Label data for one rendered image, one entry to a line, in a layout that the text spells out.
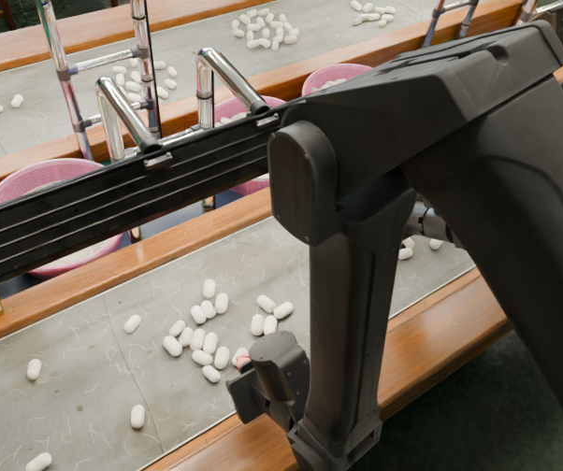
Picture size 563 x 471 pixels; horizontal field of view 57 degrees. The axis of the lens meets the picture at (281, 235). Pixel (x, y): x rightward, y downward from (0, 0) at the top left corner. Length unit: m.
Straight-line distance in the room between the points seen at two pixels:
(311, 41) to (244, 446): 1.08
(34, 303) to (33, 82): 0.62
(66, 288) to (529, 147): 0.82
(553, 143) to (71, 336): 0.81
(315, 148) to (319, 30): 1.32
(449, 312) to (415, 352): 0.11
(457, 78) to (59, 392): 0.78
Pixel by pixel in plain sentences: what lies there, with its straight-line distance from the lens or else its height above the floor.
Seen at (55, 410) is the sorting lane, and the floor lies 0.74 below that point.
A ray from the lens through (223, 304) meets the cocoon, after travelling 0.90.
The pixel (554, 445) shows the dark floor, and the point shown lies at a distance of 1.88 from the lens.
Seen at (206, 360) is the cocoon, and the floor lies 0.76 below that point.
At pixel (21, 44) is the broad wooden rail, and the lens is 1.48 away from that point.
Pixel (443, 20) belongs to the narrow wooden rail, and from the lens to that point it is 1.70.
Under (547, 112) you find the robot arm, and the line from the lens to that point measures 0.25.
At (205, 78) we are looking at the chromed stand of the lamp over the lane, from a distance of 0.81.
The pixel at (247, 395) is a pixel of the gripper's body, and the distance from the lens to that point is 0.71.
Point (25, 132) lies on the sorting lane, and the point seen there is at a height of 0.74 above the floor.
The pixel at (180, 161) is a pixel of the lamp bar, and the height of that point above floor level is 1.10.
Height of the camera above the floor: 1.55
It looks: 53 degrees down
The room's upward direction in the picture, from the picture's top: 9 degrees clockwise
